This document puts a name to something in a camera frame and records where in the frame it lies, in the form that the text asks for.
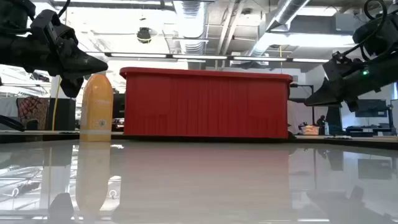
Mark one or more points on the corrugated flexible air duct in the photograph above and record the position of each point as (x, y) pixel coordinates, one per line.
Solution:
(191, 28)

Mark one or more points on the yellow patterned box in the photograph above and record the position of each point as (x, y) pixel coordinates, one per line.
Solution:
(310, 130)

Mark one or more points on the black metal stand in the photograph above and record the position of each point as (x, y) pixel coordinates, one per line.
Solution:
(312, 93)

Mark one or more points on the black ceiling dome camera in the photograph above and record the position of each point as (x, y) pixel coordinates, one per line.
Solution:
(144, 35)

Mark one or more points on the silver spiral air duct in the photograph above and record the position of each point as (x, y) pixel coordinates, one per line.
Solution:
(289, 12)

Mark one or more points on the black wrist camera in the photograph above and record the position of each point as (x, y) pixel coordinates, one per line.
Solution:
(379, 37)
(45, 26)

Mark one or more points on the dark computer monitor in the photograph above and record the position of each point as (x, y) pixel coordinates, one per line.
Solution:
(371, 108)

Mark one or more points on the black cabinet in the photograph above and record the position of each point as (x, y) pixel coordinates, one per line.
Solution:
(65, 113)

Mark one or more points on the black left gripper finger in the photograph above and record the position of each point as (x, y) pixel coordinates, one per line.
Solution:
(84, 63)
(73, 87)

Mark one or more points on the ceiling strip light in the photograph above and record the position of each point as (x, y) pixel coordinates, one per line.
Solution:
(311, 60)
(259, 58)
(138, 55)
(199, 57)

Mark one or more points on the person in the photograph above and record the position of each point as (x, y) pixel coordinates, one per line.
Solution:
(321, 121)

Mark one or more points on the red plastic laundry bin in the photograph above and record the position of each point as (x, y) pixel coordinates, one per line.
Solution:
(205, 105)

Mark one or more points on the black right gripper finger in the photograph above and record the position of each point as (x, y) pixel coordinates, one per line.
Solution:
(354, 105)
(326, 96)

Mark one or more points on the orange spray bottle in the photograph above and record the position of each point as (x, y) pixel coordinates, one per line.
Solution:
(96, 109)

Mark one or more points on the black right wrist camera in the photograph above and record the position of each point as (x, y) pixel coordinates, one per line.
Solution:
(379, 37)

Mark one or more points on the red patterned cloth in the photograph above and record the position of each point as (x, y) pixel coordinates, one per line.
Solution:
(32, 112)

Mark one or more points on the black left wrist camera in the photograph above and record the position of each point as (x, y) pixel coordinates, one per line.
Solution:
(45, 26)

